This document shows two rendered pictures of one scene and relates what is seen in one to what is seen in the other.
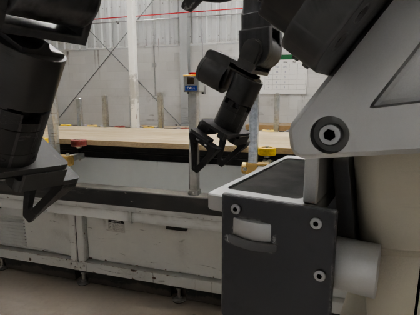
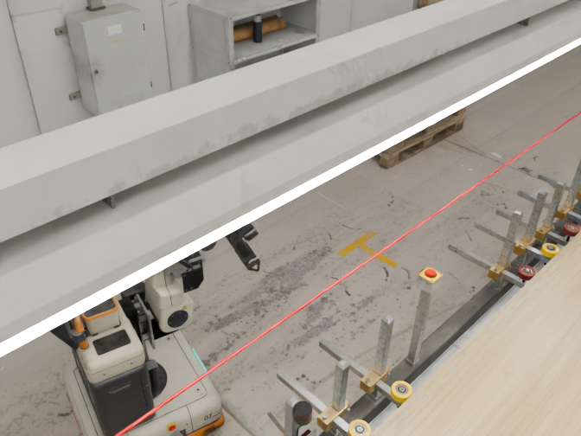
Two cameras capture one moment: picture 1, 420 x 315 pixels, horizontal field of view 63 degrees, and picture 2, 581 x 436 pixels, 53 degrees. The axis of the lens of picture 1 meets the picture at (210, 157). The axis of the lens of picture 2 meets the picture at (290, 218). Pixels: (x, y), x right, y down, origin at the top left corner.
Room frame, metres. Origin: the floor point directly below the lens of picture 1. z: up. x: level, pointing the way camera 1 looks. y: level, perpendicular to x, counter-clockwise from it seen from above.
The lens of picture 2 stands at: (1.81, -1.72, 2.73)
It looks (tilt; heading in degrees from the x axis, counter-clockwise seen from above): 36 degrees down; 118
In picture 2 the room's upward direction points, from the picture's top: 1 degrees clockwise
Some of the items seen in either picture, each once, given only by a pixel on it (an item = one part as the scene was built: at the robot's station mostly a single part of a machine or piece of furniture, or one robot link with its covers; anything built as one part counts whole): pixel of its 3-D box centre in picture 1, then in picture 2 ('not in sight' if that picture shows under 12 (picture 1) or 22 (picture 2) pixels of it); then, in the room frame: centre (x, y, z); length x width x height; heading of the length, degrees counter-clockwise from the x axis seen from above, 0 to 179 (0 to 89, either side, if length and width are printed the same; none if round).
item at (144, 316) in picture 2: not in sight; (156, 306); (0.27, -0.20, 0.68); 0.28 x 0.27 x 0.25; 150
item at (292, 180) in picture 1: (319, 216); (179, 256); (0.38, -0.13, 0.99); 0.28 x 0.16 x 0.22; 150
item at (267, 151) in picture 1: (267, 159); (399, 397); (1.53, -0.26, 0.85); 0.08 x 0.08 x 0.11
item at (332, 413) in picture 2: not in sight; (334, 413); (1.33, -0.44, 0.84); 0.14 x 0.06 x 0.05; 73
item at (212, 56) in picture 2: not in sight; (258, 98); (-0.46, 1.96, 0.78); 0.90 x 0.45 x 1.55; 73
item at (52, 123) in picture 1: (54, 137); (507, 250); (1.70, 0.78, 0.93); 0.04 x 0.04 x 0.48; 73
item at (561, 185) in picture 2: not in sight; (550, 218); (1.84, 1.26, 0.87); 0.04 x 0.04 x 0.48; 73
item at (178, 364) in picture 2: not in sight; (142, 396); (0.24, -0.38, 0.16); 0.67 x 0.64 x 0.25; 60
